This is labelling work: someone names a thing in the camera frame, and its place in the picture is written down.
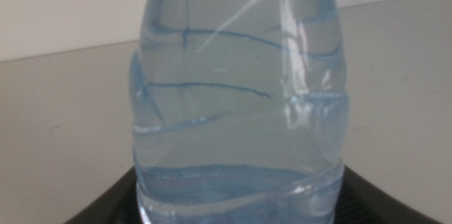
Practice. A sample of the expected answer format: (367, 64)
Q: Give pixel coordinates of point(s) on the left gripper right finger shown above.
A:
(370, 206)

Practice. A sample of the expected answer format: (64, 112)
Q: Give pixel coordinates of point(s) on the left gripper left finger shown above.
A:
(116, 206)

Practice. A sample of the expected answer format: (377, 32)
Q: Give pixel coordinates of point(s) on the clear water bottle blue cap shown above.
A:
(240, 93)

